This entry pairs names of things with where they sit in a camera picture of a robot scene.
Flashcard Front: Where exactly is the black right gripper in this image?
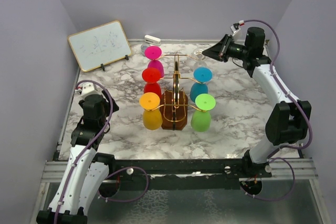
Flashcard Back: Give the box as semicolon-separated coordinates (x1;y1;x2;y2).
202;35;249;63

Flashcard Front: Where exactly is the clear wine glass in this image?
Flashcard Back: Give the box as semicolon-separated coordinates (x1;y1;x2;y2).
191;48;207;70

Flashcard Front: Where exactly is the blue wine glass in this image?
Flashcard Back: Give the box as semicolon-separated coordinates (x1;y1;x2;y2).
190;67;213;102

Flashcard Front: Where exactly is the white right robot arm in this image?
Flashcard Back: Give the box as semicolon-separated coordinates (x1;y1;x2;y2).
202;27;311;177

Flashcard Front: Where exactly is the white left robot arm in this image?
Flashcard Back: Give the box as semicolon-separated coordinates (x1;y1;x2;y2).
36;91;119;223

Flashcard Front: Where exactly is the yellow wine glass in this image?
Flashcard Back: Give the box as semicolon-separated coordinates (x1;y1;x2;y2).
139;92;163;130

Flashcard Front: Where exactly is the pink wine glass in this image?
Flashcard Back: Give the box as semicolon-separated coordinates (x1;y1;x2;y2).
144;46;164;78

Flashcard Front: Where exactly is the red wine glass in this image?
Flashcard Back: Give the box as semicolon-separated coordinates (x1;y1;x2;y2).
142;67;162;98

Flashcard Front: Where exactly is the wooden rack base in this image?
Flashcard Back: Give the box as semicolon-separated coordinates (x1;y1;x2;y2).
160;90;188;131

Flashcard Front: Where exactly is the green wine glass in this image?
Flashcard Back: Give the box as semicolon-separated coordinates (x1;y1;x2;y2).
191;93;216;132

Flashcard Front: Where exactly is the white eraser box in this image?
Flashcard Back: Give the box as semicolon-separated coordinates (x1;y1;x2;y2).
144;35;161;46

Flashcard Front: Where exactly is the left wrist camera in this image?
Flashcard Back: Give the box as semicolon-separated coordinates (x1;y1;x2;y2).
75;82;97;100

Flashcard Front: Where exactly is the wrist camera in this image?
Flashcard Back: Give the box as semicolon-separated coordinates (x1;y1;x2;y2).
75;82;97;100
230;20;245;41

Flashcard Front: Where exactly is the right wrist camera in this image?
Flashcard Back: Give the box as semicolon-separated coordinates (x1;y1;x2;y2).
230;20;245;41

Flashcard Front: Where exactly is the gold wire glass rack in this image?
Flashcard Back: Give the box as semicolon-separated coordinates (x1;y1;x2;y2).
159;53;198;110

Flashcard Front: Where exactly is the small whiteboard gold frame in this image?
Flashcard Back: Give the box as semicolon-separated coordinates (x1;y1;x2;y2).
67;20;132;72

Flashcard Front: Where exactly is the black mounting rail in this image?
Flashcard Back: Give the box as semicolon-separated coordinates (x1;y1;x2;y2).
94;155;271;191

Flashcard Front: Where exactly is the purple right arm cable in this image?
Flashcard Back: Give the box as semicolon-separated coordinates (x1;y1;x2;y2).
240;19;313;201

